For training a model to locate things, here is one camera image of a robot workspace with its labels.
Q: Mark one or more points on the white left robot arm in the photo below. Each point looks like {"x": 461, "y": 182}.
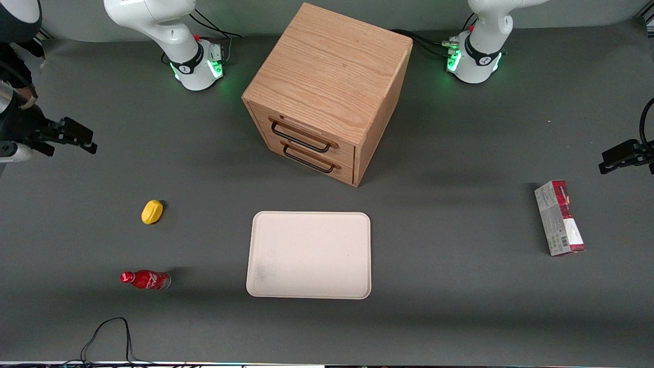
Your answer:
{"x": 480, "y": 51}

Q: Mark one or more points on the yellow lemon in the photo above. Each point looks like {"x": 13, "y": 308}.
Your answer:
{"x": 152, "y": 211}

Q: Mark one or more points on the wooden cabinet drawer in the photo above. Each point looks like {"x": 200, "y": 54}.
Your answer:
{"x": 306, "y": 135}
{"x": 317, "y": 166}

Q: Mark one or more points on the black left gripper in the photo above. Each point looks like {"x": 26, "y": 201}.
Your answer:
{"x": 645, "y": 152}

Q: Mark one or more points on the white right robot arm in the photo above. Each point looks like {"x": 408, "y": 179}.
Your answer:
{"x": 189, "y": 61}

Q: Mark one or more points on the red coke bottle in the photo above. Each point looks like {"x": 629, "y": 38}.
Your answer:
{"x": 148, "y": 279}

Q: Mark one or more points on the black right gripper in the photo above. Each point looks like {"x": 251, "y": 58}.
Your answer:
{"x": 21, "y": 127}

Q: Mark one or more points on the beige rectangular tray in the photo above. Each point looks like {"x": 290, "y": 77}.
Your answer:
{"x": 309, "y": 254}

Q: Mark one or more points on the wooden two-drawer cabinet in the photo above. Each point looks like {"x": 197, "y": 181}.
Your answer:
{"x": 332, "y": 76}

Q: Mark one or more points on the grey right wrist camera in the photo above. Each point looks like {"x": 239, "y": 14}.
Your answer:
{"x": 11, "y": 152}

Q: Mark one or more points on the red and white carton box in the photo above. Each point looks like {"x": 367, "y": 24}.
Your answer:
{"x": 559, "y": 217}

